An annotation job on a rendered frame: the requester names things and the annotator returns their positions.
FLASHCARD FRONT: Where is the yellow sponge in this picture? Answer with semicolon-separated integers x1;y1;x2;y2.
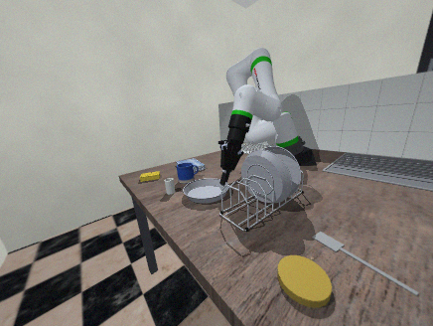
140;171;160;182

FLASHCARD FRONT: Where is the blue mug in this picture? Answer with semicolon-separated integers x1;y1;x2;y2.
177;163;199;184

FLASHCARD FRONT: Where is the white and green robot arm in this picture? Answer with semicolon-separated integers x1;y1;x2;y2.
226;48;306;156

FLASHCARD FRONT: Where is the blue checked towel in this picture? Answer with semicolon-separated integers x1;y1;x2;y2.
176;158;206;172

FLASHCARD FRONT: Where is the yellow flat round disc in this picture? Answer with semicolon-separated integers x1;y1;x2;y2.
277;255;332;308

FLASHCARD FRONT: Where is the white tiled wall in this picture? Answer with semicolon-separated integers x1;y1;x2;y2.
278;71;433;160

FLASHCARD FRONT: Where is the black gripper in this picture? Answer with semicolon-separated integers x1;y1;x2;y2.
219;128;246;185

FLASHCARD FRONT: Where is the grey ribbed draining mat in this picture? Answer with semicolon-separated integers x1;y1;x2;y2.
241;143;277;154

